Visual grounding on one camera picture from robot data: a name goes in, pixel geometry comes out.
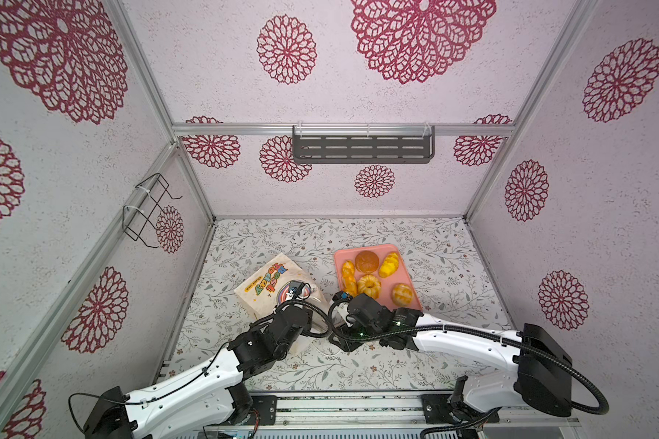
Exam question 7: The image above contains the ring shaped fake bread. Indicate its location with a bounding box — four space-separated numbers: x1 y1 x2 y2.
357 274 382 299

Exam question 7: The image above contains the yellow fake bread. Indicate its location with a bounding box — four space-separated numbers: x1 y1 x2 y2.
391 284 415 307

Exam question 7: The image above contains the orange fake bread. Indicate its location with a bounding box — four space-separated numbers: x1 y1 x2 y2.
342 260 358 297

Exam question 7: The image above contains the round brown bun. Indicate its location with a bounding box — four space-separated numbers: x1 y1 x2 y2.
354 250 380 274

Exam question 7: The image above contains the white paper bag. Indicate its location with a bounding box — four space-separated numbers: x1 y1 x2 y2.
234 254 330 324

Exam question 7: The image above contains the yellow croissant bread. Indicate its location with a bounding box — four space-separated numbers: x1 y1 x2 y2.
378 252 400 278

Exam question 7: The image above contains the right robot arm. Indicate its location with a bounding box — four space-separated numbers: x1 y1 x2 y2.
329 292 573 428

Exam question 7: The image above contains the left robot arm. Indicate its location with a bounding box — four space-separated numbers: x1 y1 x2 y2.
82 305 312 438

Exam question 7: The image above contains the pink plastic tray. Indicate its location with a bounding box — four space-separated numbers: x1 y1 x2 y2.
333 244 423 311

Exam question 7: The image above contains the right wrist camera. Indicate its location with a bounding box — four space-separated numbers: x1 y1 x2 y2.
332 291 353 304

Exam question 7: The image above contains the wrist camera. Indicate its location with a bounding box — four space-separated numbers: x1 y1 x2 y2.
332 291 353 304
278 280 312 303

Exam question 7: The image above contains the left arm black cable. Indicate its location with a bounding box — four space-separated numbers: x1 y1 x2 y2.
68 298 333 435

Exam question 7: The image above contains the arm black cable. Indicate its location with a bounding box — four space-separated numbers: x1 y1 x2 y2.
327 298 611 439
68 298 333 435

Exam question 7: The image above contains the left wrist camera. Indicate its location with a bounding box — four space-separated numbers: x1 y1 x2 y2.
278 280 312 303

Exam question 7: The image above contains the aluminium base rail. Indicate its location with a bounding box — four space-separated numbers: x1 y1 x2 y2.
153 390 582 435

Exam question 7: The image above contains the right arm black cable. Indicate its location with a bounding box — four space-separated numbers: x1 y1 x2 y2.
327 298 611 439

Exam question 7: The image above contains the black wire rack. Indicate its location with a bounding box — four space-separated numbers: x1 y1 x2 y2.
121 173 184 254

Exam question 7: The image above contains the grey wall shelf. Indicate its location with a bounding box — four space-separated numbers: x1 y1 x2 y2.
291 126 436 165

